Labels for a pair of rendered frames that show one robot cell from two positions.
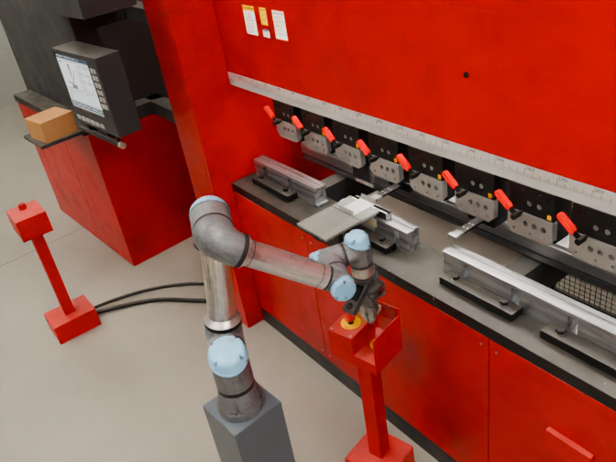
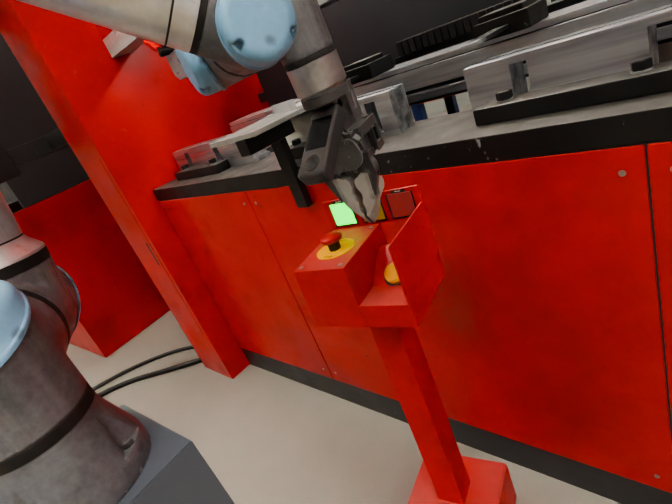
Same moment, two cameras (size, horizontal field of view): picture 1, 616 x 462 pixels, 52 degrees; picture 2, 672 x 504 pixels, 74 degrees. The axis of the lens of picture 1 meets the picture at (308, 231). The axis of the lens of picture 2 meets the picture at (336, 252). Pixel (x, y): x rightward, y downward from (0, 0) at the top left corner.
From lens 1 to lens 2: 1.51 m
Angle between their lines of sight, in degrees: 11
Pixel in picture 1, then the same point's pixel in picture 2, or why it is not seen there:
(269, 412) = (160, 481)
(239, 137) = (147, 129)
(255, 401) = (99, 463)
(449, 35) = not seen: outside the picture
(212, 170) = (118, 175)
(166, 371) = not seen: hidden behind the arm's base
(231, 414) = not seen: outside the picture
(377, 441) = (448, 473)
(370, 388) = (410, 372)
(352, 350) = (353, 294)
